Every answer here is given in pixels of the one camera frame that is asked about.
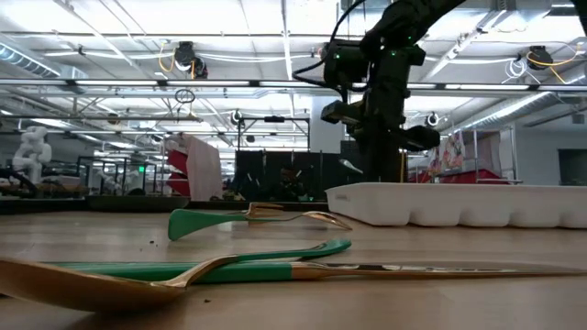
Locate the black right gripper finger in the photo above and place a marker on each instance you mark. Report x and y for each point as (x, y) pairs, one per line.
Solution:
(395, 165)
(377, 160)

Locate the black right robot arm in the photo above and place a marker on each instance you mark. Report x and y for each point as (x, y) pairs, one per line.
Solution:
(403, 23)

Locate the small black ceiling reel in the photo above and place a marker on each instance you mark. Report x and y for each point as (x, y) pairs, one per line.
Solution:
(236, 117)
(431, 120)

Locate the white cutlery tray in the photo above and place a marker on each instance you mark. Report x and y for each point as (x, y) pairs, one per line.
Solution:
(458, 204)

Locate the metal shelf rack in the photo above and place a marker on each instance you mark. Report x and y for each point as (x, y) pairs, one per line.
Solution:
(474, 156)

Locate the white cloth sheet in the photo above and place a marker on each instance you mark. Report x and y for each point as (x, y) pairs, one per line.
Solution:
(204, 167)

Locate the dark grey round plate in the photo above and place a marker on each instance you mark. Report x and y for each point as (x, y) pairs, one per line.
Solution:
(137, 204)

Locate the white humanoid robot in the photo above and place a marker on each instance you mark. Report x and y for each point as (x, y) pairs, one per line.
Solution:
(32, 153)

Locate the black partition wall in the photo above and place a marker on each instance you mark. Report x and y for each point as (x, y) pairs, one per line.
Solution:
(275, 174)

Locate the black gantry frame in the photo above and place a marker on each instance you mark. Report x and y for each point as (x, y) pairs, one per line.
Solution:
(273, 118)

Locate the silver ventilation duct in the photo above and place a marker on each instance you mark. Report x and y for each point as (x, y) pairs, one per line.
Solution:
(27, 62)
(504, 110)

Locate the dark wall screen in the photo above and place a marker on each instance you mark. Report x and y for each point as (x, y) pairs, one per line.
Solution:
(573, 167)

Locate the black workstation frame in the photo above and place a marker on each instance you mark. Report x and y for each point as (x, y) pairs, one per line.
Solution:
(114, 159)

